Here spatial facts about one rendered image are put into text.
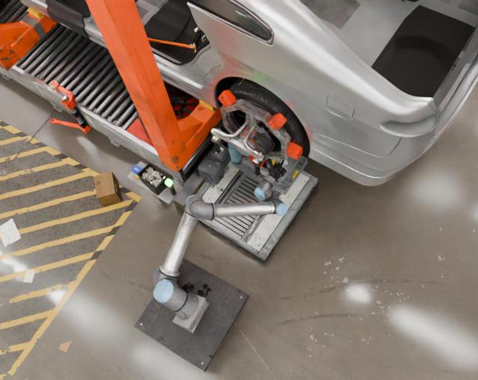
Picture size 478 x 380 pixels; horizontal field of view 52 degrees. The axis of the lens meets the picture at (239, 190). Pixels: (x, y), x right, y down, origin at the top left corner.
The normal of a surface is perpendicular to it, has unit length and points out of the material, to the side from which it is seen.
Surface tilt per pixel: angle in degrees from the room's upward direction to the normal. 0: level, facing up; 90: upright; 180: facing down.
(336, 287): 0
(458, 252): 0
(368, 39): 21
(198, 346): 0
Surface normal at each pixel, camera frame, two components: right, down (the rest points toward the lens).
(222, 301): -0.08, -0.43
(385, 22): 0.19, -0.25
